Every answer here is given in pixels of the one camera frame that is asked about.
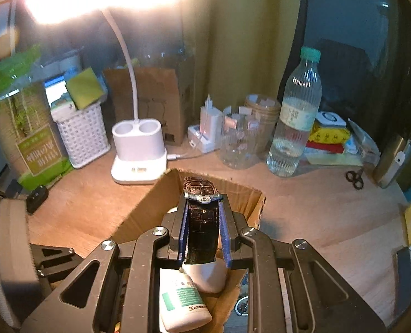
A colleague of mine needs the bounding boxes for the black scissors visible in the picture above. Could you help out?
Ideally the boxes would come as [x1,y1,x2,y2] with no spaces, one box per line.
[346,168,366,190]

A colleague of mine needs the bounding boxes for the amber rimmed glass jar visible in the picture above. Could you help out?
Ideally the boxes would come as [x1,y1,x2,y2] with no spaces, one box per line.
[243,94,282,153]

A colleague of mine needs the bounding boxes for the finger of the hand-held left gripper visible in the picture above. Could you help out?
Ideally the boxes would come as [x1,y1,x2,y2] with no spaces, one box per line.
[27,244,76,280]

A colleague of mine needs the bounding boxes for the white charging dock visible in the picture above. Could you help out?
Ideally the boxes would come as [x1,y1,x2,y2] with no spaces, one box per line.
[187,125,220,153]

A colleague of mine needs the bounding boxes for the black smartphone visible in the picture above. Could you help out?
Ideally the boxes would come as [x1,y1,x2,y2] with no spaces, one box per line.
[393,246,411,316]

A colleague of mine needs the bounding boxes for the green label white pill bottle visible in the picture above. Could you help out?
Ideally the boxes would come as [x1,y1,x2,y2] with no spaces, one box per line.
[159,269,213,332]

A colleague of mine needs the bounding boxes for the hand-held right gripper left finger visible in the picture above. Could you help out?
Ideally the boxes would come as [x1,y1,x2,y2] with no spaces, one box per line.
[20,192,189,333]

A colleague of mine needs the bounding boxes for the blue and white packet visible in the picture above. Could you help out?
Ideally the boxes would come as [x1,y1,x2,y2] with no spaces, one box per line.
[344,135,366,155]

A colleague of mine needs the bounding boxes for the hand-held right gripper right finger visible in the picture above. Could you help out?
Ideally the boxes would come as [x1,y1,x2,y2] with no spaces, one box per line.
[219,194,388,333]

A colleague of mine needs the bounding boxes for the white plastic basket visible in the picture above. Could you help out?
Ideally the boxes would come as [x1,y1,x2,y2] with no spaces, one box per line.
[51,103,111,169]

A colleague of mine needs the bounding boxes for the brown cardboard carton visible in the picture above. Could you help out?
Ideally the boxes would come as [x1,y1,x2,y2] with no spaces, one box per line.
[103,55,196,146]

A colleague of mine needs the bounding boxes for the steel tumbler with tag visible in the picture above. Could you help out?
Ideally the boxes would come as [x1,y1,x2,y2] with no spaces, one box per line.
[372,135,411,190]

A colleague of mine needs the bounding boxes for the green paper towel pack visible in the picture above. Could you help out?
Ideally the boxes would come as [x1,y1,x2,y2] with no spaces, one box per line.
[0,45,74,190]

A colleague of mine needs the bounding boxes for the white wall charger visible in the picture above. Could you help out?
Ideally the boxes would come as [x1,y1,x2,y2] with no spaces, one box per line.
[200,94,223,136]

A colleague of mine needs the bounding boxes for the glass jar with stickers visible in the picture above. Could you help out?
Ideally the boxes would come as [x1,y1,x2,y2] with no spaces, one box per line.
[221,111,262,170]

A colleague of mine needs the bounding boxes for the yellow curtain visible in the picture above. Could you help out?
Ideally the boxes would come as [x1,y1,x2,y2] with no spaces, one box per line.
[185,0,305,112]

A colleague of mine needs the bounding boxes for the black power adapter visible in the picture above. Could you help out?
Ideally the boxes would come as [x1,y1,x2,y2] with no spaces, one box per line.
[26,185,49,214]

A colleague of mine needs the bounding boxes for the clear plastic water bottle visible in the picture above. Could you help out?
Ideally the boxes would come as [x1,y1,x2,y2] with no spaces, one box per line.
[266,46,322,177]

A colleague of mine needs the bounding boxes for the yellow green sponge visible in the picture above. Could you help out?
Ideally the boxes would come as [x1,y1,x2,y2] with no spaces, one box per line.
[65,69,107,110]

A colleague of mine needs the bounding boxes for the dark chair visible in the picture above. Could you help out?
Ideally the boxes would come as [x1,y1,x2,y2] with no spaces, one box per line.
[316,38,376,112]

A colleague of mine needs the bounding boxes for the white desk lamp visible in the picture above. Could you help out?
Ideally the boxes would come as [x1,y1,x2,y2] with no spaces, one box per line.
[22,0,199,185]

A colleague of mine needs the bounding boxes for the cardboard box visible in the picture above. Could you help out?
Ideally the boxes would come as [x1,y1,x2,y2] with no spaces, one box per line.
[112,168,267,333]

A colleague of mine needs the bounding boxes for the plain white pill bottle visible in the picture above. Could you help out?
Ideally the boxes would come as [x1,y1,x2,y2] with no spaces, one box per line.
[181,259,227,294]

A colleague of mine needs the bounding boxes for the metal key fob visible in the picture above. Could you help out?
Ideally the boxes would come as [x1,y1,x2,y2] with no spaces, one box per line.
[235,274,251,318]

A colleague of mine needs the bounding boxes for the white flat device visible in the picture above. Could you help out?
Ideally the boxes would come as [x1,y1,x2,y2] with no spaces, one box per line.
[318,111,346,129]

